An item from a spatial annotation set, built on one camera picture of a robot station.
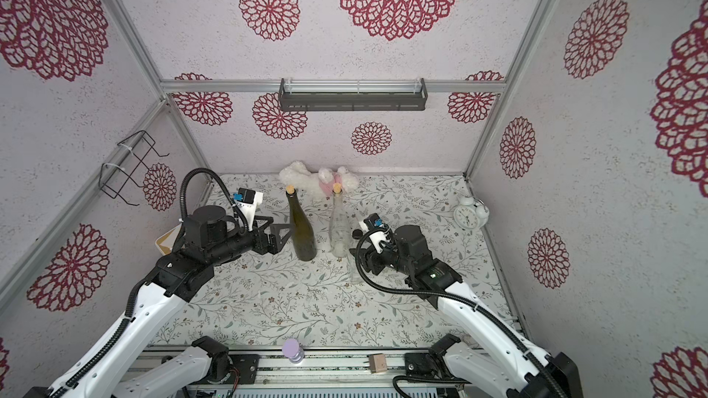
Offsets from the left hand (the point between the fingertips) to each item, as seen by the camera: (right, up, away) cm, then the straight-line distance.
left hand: (283, 226), depth 70 cm
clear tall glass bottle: (+13, -7, +30) cm, 33 cm away
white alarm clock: (+59, +2, +26) cm, 64 cm away
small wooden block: (+24, -37, +3) cm, 44 cm away
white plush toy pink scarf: (-2, +15, +36) cm, 39 cm away
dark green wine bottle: (+2, -5, +18) cm, 19 cm away
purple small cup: (+3, -31, 0) cm, 32 cm away
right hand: (+19, -5, +5) cm, 20 cm away
